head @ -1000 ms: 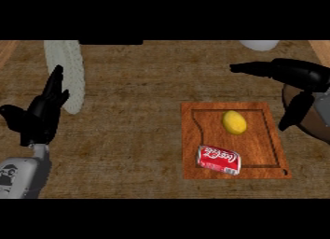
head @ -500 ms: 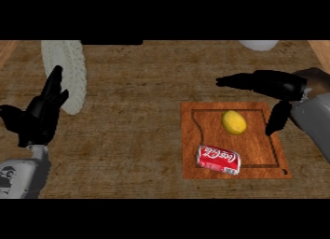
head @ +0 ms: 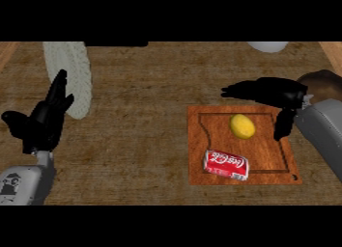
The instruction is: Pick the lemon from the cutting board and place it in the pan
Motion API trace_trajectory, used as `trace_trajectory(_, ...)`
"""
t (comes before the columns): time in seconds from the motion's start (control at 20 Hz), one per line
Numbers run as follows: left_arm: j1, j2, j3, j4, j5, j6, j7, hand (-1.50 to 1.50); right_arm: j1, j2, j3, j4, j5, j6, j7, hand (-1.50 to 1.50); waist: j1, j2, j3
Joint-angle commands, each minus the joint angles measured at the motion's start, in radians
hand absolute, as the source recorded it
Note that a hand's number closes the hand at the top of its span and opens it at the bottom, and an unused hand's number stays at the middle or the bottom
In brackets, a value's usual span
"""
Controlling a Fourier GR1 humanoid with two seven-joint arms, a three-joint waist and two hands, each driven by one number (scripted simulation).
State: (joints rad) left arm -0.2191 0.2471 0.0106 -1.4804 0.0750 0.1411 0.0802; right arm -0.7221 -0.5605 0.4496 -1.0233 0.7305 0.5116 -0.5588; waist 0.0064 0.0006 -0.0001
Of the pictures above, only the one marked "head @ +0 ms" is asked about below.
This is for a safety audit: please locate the brown wooden cutting board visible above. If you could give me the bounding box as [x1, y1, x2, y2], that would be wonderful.
[185, 104, 303, 186]

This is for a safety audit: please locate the white knitted cloth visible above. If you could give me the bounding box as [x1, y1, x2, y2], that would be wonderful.
[41, 41, 94, 121]

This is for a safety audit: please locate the white round object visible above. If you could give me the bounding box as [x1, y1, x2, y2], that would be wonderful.
[246, 41, 290, 54]

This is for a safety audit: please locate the red soda can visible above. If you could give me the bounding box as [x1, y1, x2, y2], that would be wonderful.
[202, 149, 250, 181]

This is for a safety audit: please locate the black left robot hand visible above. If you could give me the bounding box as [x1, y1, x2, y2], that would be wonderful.
[0, 69, 75, 155]

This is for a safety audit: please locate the yellow lemon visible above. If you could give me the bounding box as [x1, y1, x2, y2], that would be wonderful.
[228, 113, 256, 141]

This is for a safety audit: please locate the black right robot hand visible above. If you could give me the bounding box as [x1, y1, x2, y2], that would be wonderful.
[219, 76, 309, 142]

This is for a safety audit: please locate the dark brown pan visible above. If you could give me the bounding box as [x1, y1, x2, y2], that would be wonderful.
[295, 69, 342, 111]

